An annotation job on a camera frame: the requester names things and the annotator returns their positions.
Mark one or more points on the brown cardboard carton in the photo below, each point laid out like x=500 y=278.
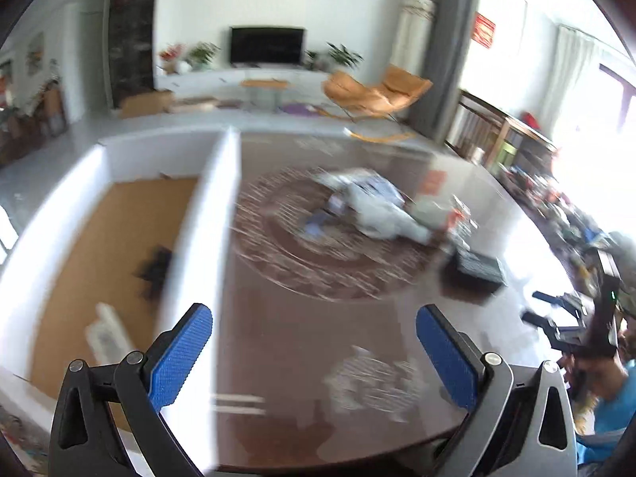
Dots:
x=144 y=104

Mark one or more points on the red wall decoration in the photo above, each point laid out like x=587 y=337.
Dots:
x=483 y=30

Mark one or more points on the grey knitted sock bundle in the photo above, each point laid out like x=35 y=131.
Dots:
x=387 y=213

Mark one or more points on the white tower air conditioner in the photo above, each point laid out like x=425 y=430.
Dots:
x=415 y=30

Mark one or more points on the white television cabinet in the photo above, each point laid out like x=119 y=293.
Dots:
x=223 y=82

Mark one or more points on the purple floor mat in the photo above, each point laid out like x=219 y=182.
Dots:
x=298 y=108

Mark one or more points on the small green potted plant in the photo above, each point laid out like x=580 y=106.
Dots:
x=312 y=57

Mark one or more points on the black box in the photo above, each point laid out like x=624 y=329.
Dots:
x=477 y=266

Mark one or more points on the wooden stool with hairpin legs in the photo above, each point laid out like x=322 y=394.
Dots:
x=263 y=84

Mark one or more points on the white cardboard box container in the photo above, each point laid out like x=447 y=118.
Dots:
x=99 y=238

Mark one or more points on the beige oval pet bed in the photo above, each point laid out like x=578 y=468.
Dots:
x=196 y=104

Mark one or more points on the white squeeze bottle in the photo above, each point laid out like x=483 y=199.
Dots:
x=107 y=333

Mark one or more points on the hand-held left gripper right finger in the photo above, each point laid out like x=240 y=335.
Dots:
x=447 y=362

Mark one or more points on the black flat television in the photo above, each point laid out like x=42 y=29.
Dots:
x=267 y=45

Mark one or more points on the grey curtain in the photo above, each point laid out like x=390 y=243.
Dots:
x=447 y=44

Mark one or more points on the white sheer curtain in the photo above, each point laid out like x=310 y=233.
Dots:
x=566 y=74

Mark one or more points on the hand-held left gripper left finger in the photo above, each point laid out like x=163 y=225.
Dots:
x=179 y=357

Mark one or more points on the orange lounge rocking chair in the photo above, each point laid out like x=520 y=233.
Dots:
x=377 y=92

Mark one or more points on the tall dark glass cabinet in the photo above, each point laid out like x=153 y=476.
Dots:
x=133 y=35

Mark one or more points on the black hair claw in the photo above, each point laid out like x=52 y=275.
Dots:
x=156 y=268

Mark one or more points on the bushy green potted plant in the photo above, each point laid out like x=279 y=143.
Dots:
x=203 y=54

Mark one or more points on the red flower arrangement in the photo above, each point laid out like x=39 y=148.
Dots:
x=171 y=54

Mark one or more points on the large-leaf green potted plant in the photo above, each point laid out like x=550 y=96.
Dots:
x=343 y=54

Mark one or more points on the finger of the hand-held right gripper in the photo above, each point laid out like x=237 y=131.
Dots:
x=551 y=333
x=556 y=302

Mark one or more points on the dark wooden slatted chair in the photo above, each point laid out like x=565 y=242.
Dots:
x=477 y=129

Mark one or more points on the cluttered sideboard items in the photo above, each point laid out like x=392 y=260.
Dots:
x=546 y=198

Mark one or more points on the framed wall painting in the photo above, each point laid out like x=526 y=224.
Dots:
x=35 y=52

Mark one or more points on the clear plastic case cartoon print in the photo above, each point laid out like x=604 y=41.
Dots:
x=348 y=179

